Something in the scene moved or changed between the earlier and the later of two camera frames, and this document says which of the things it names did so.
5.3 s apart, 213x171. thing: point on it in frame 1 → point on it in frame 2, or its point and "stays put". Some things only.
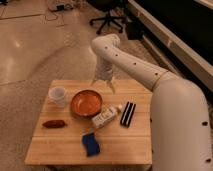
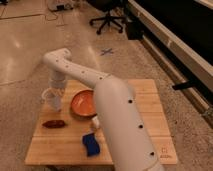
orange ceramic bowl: (86, 103) stays put
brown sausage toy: (54, 124) stays put
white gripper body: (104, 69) → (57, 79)
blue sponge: (92, 146) stays put
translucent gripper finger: (110, 82) → (61, 92)
